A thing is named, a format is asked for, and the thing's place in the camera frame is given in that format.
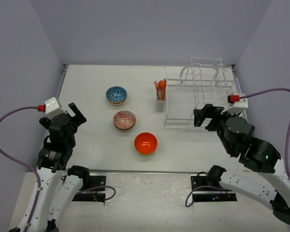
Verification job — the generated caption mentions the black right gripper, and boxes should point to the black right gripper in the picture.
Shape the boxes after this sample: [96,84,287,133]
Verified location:
[192,102,239,153]

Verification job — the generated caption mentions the yellow blue sun bowl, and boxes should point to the yellow blue sun bowl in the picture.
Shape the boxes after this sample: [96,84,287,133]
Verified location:
[107,98,127,105]

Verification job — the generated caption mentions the blue zigzag bowl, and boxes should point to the blue zigzag bowl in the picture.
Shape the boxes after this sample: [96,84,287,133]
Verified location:
[106,86,127,101]

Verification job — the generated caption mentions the floral orange flower bowl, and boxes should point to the floral orange flower bowl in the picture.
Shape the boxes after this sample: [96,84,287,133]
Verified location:
[117,127,134,132]

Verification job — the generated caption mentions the red patterned bowl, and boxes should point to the red patterned bowl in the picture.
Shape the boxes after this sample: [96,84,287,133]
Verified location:
[113,110,136,128]

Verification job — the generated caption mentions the yellow-green bowl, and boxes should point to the yellow-green bowl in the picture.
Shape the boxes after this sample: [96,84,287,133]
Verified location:
[137,151,154,156]

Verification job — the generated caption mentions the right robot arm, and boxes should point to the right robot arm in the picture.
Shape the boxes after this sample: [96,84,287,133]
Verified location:
[193,104,290,225]

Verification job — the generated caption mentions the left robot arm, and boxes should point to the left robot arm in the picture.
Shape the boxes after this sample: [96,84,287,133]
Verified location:
[12,97,91,232]

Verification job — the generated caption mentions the white cutlery holder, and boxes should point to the white cutlery holder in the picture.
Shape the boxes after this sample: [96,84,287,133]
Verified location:
[156,88,165,112]

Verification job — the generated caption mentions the orange plastic spoon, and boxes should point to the orange plastic spoon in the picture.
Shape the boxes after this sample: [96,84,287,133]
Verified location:
[158,80,166,101]

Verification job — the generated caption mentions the orange plastic fork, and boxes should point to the orange plastic fork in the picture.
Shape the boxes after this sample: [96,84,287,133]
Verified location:
[154,81,160,100]

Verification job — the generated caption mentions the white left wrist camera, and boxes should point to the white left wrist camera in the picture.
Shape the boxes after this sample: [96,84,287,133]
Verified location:
[45,97,65,120]

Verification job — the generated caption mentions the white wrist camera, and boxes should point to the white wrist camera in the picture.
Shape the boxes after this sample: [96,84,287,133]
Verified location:
[221,93,248,116]
[45,97,65,120]

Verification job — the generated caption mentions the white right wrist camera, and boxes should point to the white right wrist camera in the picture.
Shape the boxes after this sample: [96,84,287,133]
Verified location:
[221,93,248,116]

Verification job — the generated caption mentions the white wire dish rack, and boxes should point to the white wire dish rack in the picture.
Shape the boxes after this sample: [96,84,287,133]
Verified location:
[164,58,241,130]

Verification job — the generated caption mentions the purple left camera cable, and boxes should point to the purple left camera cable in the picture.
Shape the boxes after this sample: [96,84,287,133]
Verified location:
[0,105,46,228]

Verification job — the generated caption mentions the purple camera cable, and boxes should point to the purple camera cable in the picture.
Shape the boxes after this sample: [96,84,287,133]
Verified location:
[228,87,290,191]
[0,105,46,228]

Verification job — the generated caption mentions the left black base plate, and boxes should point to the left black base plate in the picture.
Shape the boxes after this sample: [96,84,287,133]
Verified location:
[71,175,106,203]

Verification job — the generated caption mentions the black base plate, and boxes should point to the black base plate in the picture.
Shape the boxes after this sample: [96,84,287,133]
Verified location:
[71,175,106,203]
[190,172,237,203]

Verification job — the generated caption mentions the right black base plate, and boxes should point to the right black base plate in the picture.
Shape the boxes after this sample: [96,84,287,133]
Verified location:
[190,172,237,203]

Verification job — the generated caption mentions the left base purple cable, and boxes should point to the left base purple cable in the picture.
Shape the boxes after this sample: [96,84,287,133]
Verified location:
[76,185,116,201]

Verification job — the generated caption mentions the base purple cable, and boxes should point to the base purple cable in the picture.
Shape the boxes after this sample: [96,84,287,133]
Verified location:
[185,185,232,208]
[76,185,116,201]

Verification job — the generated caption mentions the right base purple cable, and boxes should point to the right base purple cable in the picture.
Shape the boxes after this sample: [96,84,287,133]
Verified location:
[185,185,232,208]

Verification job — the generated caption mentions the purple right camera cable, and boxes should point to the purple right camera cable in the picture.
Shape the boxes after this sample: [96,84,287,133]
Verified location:
[228,87,290,191]

